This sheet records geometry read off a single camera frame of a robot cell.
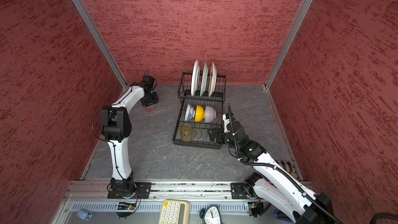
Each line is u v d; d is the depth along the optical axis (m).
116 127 0.57
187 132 0.90
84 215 0.65
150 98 0.86
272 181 0.48
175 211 0.68
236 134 0.56
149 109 1.02
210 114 0.92
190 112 0.92
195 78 0.76
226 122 0.70
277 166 0.48
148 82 0.83
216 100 0.84
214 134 0.68
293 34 0.90
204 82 0.77
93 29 0.88
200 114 0.93
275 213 0.68
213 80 0.75
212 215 0.65
